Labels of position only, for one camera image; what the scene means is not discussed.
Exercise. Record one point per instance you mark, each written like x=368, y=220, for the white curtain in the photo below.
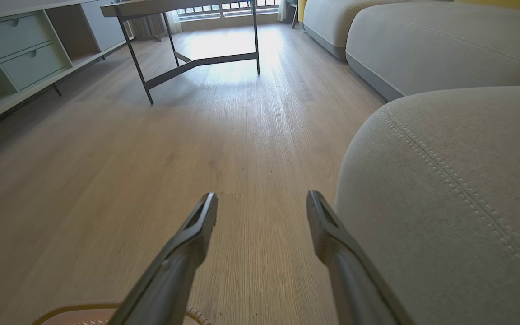
x=282, y=10

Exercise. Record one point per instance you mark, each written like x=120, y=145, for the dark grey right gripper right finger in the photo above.
x=350, y=275

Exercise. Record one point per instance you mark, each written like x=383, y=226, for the pale green TV cabinet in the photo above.
x=20, y=49

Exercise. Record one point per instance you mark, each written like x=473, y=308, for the grey chair by window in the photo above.
x=293, y=9

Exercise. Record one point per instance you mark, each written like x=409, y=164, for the yellow sofa back cushion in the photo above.
x=503, y=3
x=302, y=9

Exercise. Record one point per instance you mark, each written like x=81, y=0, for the dark metal coffee table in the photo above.
x=183, y=6

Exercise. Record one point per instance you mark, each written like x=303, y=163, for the grey sofa seat cushion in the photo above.
x=445, y=49
x=454, y=203
x=327, y=20

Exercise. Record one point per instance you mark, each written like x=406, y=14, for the round woven basket rim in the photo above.
x=79, y=314

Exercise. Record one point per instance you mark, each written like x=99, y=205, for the balcony window railing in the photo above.
x=224, y=9

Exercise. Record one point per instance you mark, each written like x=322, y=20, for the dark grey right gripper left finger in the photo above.
x=174, y=271

